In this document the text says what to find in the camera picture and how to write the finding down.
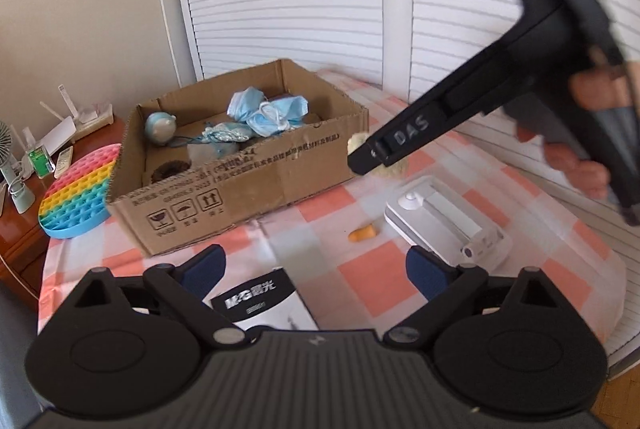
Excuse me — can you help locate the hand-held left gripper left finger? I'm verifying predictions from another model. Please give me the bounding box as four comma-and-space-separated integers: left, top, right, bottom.
72, 244, 248, 350

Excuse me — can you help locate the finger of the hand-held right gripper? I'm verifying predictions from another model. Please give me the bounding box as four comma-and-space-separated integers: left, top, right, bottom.
346, 43, 503, 176

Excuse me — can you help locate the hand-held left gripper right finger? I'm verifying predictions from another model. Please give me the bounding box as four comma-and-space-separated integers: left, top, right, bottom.
382, 245, 563, 346

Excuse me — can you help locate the cream fluffy scrunchie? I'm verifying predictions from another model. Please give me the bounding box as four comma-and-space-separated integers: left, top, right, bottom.
347, 132, 408, 178

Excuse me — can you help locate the brown cardboard box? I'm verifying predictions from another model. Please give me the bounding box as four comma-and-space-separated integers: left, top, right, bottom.
106, 59, 370, 257

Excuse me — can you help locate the dark brown scrunchie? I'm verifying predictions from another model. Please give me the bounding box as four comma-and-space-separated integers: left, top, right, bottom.
151, 160, 192, 183

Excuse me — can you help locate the grey fabric sachet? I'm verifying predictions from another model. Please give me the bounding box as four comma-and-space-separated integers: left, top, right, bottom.
187, 143, 226, 167

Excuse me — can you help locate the blue tasselled plush doll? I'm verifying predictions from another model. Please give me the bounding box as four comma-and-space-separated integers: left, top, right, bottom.
145, 111, 251, 157

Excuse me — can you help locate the person's right hand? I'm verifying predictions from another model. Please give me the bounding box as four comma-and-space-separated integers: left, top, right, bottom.
542, 61, 640, 200

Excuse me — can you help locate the white folding device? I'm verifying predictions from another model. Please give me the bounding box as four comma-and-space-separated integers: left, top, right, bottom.
384, 175, 513, 271

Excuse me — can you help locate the orange foam earplug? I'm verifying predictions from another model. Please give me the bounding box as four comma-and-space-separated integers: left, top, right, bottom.
348, 223, 382, 244

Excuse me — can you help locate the black and white carton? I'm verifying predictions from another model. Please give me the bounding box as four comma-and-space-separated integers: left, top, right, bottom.
210, 266, 321, 345

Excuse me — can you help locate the pink checkered tablecloth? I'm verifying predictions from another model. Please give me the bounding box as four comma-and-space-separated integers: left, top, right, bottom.
37, 69, 626, 352

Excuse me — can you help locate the rainbow silicone bubble toy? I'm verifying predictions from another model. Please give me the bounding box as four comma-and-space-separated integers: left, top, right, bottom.
38, 143, 123, 240

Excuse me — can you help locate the white remote control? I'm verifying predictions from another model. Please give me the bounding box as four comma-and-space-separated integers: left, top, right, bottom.
52, 146, 74, 174

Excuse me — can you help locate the beige tray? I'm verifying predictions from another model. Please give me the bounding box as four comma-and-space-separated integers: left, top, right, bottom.
75, 104, 113, 130

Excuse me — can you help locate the wooden nightstand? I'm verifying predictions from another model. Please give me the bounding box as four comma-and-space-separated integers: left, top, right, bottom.
0, 114, 126, 310

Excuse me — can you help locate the green labelled bottle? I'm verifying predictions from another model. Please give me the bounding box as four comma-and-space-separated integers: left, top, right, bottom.
25, 148, 55, 180

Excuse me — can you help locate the small green desk fan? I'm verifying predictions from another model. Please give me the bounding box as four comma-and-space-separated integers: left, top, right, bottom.
0, 121, 36, 215

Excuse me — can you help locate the white router with antennas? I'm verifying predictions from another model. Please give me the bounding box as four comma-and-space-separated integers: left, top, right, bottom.
30, 84, 81, 160

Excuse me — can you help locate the grey bed cover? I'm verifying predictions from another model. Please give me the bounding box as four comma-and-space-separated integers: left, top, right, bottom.
0, 284, 46, 429

